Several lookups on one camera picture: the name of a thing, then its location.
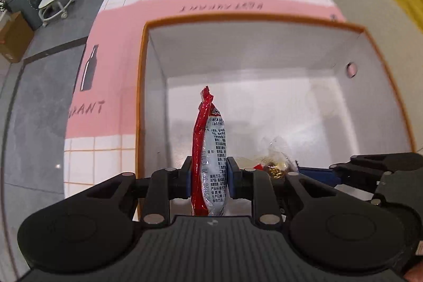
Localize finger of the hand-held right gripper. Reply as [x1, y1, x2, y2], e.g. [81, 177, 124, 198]
[329, 152, 423, 184]
[298, 167, 379, 202]

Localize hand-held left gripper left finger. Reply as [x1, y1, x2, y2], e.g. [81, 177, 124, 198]
[71, 156, 192, 225]

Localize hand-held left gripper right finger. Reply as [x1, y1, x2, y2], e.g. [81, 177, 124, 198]
[226, 156, 338, 230]

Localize clear candy packet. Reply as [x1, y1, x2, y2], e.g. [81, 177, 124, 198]
[236, 136, 300, 180]

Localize beige sofa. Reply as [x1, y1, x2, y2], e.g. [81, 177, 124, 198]
[278, 0, 423, 154]

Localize red snack packet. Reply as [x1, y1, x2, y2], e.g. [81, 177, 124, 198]
[191, 85, 230, 217]

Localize brown cardboard box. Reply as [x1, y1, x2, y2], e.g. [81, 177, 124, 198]
[0, 11, 35, 64]

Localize grey plant pot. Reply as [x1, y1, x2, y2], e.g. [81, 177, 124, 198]
[4, 0, 45, 31]

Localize orange-rimmed white box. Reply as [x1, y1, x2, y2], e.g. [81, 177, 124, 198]
[134, 14, 416, 223]

